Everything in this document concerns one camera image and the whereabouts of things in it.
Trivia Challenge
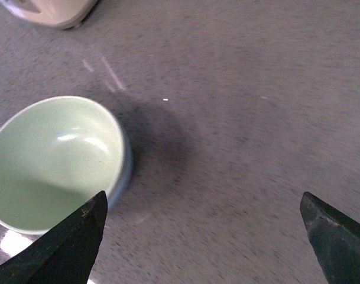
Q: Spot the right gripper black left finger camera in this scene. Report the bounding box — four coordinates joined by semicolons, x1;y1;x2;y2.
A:
0;191;108;283

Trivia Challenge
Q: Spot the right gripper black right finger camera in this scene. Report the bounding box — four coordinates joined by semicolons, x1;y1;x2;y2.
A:
300;192;360;283

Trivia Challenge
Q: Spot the green bowl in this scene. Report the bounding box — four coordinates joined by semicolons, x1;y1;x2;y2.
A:
0;96;124;234

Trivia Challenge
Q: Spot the blue bowl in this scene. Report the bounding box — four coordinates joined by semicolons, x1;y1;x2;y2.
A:
108;119;134;209

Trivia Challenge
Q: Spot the cream two-slot toaster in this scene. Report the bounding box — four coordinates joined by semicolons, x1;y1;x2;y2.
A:
0;0;98;30

